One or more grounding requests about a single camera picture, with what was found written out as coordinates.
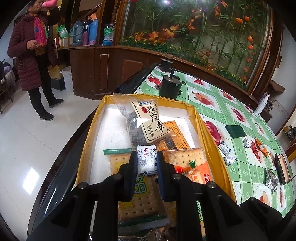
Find dark green packet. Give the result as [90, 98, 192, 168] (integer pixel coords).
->
[225, 124, 247, 139]

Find cracker packet orange label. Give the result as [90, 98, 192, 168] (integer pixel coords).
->
[162, 147, 212, 184]

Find black tangled cords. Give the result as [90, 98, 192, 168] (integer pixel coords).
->
[283, 125, 296, 139]

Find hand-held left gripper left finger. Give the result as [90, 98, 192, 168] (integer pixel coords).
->
[26, 151, 139, 241]

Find wooden cabinet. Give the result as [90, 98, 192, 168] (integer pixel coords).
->
[69, 45, 162, 100]

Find dark thermos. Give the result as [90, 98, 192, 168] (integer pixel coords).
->
[83, 20, 93, 44]

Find green fruit print tablecloth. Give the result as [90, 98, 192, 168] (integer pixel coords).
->
[134, 65, 289, 217]

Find grey blue thermos jug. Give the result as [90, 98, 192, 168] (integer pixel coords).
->
[69, 20, 84, 46]

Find glass flower display case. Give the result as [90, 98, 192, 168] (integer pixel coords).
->
[118, 0, 281, 93]

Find orange snack packet black label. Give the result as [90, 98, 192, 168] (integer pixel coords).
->
[159, 120, 191, 151]

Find blue green plastic pack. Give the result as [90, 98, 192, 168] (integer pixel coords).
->
[103, 22, 115, 46]

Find crumpled silver foil packet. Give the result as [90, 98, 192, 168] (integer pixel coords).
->
[264, 168, 279, 194]

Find white bucket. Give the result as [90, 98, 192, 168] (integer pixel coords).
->
[59, 66, 74, 92]

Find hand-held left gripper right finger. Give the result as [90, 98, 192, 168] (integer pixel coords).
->
[157, 155, 266, 241]

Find clear plum packet beige label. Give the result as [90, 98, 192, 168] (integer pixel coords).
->
[113, 93, 178, 149]

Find dark glasses case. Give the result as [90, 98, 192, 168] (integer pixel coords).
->
[274, 153, 289, 185]

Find green bag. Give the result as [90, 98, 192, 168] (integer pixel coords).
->
[57, 25, 70, 39]

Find yellow cardboard box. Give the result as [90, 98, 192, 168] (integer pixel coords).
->
[73, 93, 237, 241]

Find black cylinder container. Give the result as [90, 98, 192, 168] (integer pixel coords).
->
[161, 54, 175, 72]
[158, 70, 186, 99]

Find green cracker packet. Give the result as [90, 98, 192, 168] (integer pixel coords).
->
[103, 148, 167, 227]

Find yellow carton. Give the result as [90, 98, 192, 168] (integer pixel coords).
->
[59, 37, 72, 48]

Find wooden chair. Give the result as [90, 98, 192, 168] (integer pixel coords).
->
[0, 59, 16, 114]

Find white spray bottle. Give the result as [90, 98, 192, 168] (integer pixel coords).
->
[254, 91, 270, 116]

